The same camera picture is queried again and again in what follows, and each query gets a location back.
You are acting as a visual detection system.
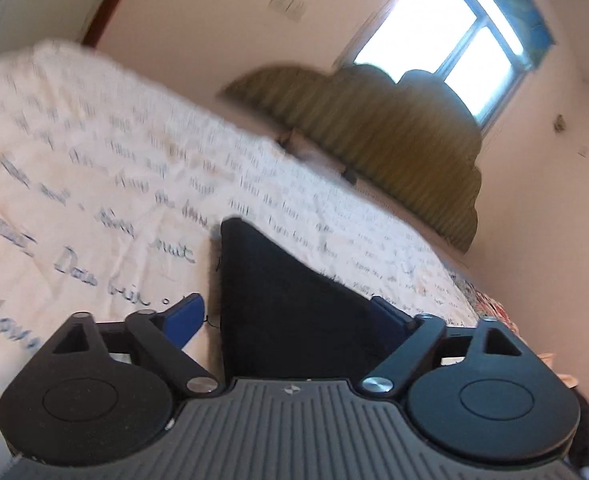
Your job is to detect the black pants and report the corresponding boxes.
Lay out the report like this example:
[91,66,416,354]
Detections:
[220,218,416,382]

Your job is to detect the crumpled pink floral cloth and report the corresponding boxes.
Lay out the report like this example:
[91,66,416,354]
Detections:
[466,284,581,391]

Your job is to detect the white bedsheet with script text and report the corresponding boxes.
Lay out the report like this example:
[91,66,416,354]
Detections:
[0,39,491,480]

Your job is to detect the small black charger on bed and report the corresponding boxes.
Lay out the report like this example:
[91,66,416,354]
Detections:
[341,169,357,185]

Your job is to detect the olive striped upholstered headboard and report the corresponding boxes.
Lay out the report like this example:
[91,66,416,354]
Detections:
[223,65,482,252]

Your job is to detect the blue floral curtain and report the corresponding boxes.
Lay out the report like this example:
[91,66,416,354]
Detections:
[493,0,555,68]

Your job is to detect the bright window with frame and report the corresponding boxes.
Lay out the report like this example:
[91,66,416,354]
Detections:
[338,0,531,127]

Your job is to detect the white wall socket plate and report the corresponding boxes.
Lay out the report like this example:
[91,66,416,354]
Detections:
[268,0,307,23]

